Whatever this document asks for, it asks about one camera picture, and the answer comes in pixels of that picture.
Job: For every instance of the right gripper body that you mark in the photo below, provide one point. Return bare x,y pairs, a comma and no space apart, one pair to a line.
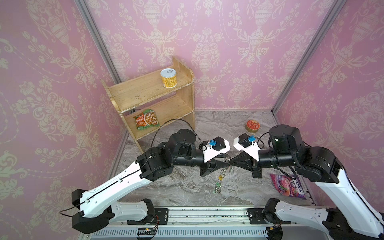
254,165

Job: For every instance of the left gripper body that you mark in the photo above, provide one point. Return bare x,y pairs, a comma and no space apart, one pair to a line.
207,166

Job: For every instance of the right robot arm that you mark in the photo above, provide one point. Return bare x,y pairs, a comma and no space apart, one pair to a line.
352,218

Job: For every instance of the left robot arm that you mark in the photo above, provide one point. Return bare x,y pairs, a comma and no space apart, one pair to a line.
101,206

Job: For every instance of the red round tin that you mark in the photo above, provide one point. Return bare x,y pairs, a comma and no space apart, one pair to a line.
252,126

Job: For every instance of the purple candy bag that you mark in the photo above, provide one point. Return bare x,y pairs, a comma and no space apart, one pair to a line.
288,187

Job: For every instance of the orange green snack packet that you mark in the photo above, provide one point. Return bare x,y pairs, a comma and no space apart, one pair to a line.
146,119

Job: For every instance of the wooden two-tier shelf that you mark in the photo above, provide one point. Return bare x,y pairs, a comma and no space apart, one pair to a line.
168,103

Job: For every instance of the yellow tin can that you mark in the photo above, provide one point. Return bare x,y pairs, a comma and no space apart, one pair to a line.
169,77

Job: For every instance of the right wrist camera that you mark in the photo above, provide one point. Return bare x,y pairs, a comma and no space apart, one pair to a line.
248,144

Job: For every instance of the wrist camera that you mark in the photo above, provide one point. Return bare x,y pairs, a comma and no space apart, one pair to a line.
215,147
248,144

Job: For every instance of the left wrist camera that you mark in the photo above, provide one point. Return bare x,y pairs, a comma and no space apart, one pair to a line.
215,147

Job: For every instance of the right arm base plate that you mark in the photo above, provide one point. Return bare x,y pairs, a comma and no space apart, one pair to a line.
257,216

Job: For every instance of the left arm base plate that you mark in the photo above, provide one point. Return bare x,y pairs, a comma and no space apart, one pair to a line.
160,216

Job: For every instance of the aluminium front rail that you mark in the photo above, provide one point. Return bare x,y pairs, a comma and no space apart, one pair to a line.
207,223

